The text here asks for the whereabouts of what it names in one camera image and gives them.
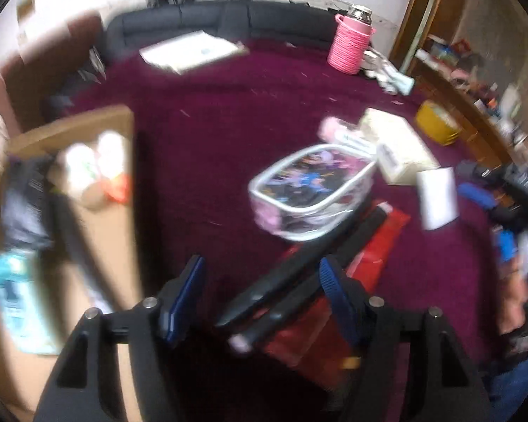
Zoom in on white medicine box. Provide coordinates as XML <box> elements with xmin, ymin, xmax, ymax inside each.
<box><xmin>358</xmin><ymin>108</ymin><xmax>441</xmax><ymax>186</ymax></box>

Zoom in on teal cartoon tissue pack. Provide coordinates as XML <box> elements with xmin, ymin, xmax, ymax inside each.
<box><xmin>0</xmin><ymin>249</ymin><xmax>62</xmax><ymax>355</ymax></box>

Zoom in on red plastic packet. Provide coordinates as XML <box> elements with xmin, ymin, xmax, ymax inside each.
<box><xmin>263</xmin><ymin>204</ymin><xmax>410</xmax><ymax>389</ymax></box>

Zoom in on small white carton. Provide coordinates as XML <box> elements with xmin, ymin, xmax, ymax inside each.
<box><xmin>318</xmin><ymin>116</ymin><xmax>378</xmax><ymax>155</ymax></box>

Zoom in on black marker pen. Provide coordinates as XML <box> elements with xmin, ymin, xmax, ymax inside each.
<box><xmin>229</xmin><ymin>202</ymin><xmax>393</xmax><ymax>354</ymax></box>
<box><xmin>214</xmin><ymin>193</ymin><xmax>373</xmax><ymax>329</ymax></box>

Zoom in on clear patterned pencil pouch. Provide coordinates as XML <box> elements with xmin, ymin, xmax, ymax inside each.
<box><xmin>248</xmin><ymin>143</ymin><xmax>377</xmax><ymax>242</ymax></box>

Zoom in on black marker yellow caps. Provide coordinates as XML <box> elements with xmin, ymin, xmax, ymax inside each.
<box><xmin>51</xmin><ymin>193</ymin><xmax>120</xmax><ymax>313</ymax></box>

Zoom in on blue sleeve forearm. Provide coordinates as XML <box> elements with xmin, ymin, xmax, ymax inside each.
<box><xmin>484</xmin><ymin>352</ymin><xmax>528</xmax><ymax>421</ymax></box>

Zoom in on person right hand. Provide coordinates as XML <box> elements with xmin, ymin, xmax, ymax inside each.
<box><xmin>497</xmin><ymin>258</ymin><xmax>528</xmax><ymax>335</ymax></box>

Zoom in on yellow tape roll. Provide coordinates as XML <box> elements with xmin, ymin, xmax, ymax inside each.
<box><xmin>415</xmin><ymin>100</ymin><xmax>461</xmax><ymax>146</ymax></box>

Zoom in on cardboard box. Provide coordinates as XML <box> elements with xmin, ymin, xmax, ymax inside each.
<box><xmin>0</xmin><ymin>105</ymin><xmax>144</xmax><ymax>420</ymax></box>

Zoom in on wooden cabinet with clutter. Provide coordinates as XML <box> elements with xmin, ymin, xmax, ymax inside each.
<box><xmin>389</xmin><ymin>0</ymin><xmax>528</xmax><ymax>168</ymax></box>

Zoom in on white cloth pile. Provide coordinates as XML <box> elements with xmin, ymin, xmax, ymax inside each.
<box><xmin>362</xmin><ymin>48</ymin><xmax>415</xmax><ymax>96</ymax></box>

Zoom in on black foil packet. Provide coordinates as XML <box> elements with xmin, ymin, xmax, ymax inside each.
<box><xmin>1</xmin><ymin>154</ymin><xmax>54</xmax><ymax>250</ymax></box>

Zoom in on pink knitted thermos bottle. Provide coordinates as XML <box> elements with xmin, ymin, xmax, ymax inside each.
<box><xmin>327</xmin><ymin>5</ymin><xmax>375</xmax><ymax>75</ymax></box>

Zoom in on black leather sofa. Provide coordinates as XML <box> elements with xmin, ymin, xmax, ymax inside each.
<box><xmin>93</xmin><ymin>0</ymin><xmax>339</xmax><ymax>67</ymax></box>

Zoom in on brown armchair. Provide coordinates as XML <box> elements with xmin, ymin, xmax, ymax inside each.
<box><xmin>0</xmin><ymin>11</ymin><xmax>103</xmax><ymax>138</ymax></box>

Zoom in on notebook with pen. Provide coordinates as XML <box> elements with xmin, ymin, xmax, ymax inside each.
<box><xmin>139</xmin><ymin>31</ymin><xmax>249</xmax><ymax>74</ymax></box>

